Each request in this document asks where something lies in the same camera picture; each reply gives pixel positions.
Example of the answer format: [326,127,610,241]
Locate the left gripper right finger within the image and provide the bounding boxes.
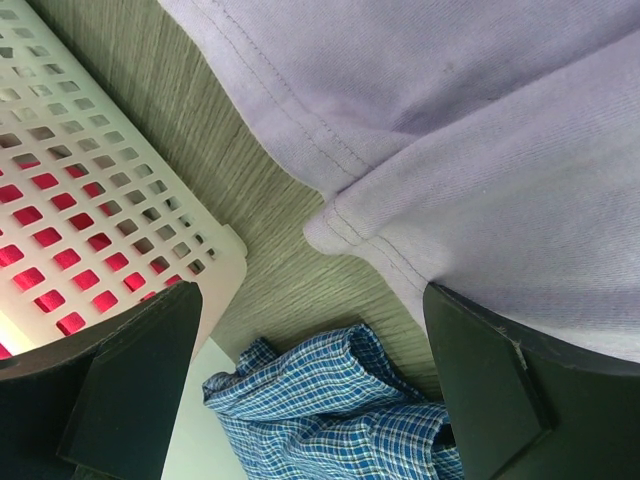
[423,284,639,479]

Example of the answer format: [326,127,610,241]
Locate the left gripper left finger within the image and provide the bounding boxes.
[1,281,202,479]

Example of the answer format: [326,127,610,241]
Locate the pink crumpled shirt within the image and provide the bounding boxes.
[1,153,195,353]

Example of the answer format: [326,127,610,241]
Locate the purple t shirt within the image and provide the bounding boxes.
[163,1,639,361]

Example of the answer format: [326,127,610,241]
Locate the blue checkered shirt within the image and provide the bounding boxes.
[202,324,464,479]

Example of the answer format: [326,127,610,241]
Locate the white plastic basket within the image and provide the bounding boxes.
[1,1,247,359]

